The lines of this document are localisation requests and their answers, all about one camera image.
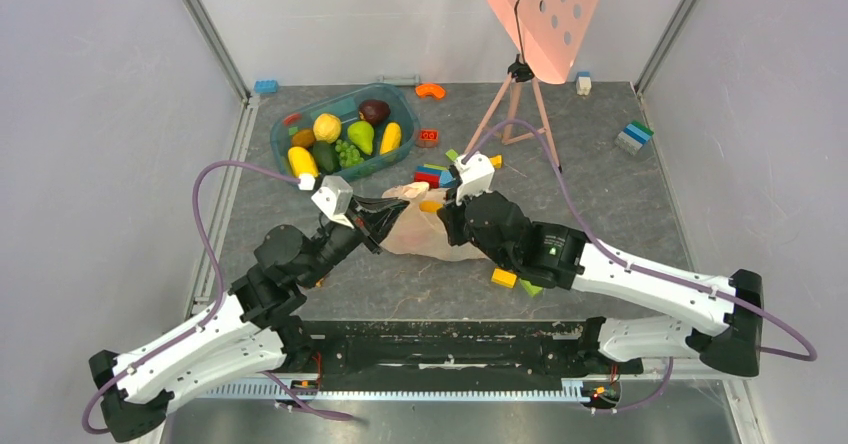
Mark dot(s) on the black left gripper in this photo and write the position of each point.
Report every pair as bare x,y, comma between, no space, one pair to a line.
372,218

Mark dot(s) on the teal plastic basket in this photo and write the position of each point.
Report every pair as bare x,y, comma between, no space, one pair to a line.
345,106

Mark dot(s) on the dark red fake fruit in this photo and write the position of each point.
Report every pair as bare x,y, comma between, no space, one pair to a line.
374,111

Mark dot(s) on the translucent banana print plastic bag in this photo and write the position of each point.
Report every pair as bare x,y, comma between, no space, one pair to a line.
422,233

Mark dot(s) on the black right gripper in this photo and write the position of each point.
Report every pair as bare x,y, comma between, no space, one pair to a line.
454,218

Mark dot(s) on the green fake grapes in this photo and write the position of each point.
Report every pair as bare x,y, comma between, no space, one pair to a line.
349,155

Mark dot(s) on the yellow fake lemon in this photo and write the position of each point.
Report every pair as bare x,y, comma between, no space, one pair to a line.
327,128

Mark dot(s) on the brown fake kiwi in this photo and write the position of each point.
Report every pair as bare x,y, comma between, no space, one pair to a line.
304,138

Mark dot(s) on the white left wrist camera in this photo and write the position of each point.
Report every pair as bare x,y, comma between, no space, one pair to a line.
333,198

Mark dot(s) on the blue toy brick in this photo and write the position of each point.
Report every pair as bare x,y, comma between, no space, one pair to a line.
267,86

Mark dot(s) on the red blue green brick stack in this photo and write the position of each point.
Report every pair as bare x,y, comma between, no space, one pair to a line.
435,176

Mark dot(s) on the stacked grey blue green bricks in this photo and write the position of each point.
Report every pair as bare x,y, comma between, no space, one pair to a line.
633,137

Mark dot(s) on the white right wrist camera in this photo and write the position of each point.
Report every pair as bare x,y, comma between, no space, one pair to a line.
475,174

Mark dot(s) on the pink perforated board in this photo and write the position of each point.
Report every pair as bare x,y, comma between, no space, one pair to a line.
548,33

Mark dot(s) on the orange fake fruit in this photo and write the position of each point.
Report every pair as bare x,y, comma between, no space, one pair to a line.
430,206

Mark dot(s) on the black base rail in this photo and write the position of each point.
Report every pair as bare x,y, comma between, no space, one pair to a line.
453,356

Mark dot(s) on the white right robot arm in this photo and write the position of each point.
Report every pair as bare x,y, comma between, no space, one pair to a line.
712,318

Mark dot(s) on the small yellow fake mango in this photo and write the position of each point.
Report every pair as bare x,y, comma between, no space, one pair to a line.
392,137

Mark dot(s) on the orange curved toy brick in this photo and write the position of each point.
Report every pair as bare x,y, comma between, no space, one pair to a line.
430,90

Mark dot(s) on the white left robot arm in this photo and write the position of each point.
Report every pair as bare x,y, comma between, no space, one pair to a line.
252,328

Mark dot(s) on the yellow arch toy brick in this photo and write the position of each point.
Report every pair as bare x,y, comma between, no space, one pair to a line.
496,161

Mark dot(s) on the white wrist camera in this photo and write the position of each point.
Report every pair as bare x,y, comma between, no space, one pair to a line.
333,198
475,174

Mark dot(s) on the dark green fake avocado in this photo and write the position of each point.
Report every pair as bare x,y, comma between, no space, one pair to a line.
326,157

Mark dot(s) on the large yellow fake mango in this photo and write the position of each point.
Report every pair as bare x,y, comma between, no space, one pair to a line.
301,162

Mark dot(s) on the green fake pear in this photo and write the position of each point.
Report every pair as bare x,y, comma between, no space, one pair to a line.
362,135

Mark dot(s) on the red orange round brick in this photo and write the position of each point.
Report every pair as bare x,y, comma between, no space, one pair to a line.
428,138

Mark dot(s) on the white toy brick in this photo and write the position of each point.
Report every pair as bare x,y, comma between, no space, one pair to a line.
583,83

